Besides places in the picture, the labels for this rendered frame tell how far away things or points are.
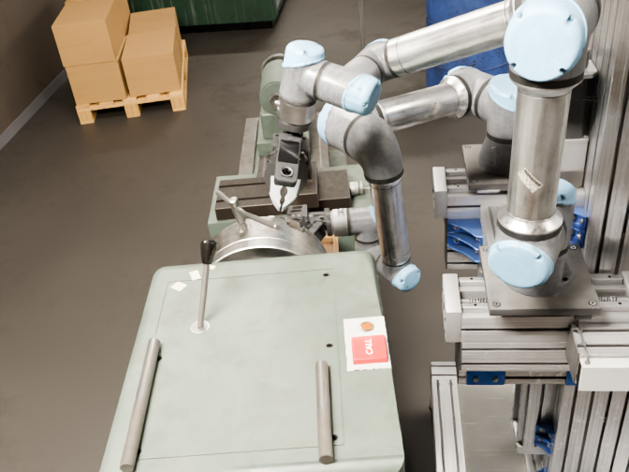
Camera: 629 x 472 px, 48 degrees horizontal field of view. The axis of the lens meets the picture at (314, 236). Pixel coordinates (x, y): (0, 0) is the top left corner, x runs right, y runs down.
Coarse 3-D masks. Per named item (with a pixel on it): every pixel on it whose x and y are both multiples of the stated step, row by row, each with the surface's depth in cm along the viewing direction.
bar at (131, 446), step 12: (156, 348) 129; (144, 360) 127; (156, 360) 128; (144, 372) 124; (144, 384) 122; (144, 396) 120; (144, 408) 118; (132, 420) 115; (132, 432) 113; (132, 444) 111; (132, 456) 110; (120, 468) 109; (132, 468) 109
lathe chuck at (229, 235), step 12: (264, 216) 169; (228, 228) 169; (240, 228) 167; (252, 228) 165; (264, 228) 165; (288, 228) 167; (216, 240) 169; (228, 240) 165; (240, 240) 162; (288, 240) 163; (300, 240) 165; (312, 240) 169; (216, 252) 164; (312, 252) 165; (324, 252) 172
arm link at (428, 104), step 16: (448, 80) 189; (464, 80) 187; (480, 80) 187; (400, 96) 180; (416, 96) 181; (432, 96) 183; (448, 96) 185; (464, 96) 186; (320, 112) 174; (336, 112) 170; (384, 112) 174; (400, 112) 177; (416, 112) 180; (432, 112) 183; (448, 112) 187; (464, 112) 189; (320, 128) 174; (336, 128) 169; (400, 128) 181; (336, 144) 171
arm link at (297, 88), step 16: (288, 48) 134; (304, 48) 133; (320, 48) 135; (288, 64) 134; (304, 64) 133; (320, 64) 134; (288, 80) 135; (304, 80) 134; (288, 96) 137; (304, 96) 137
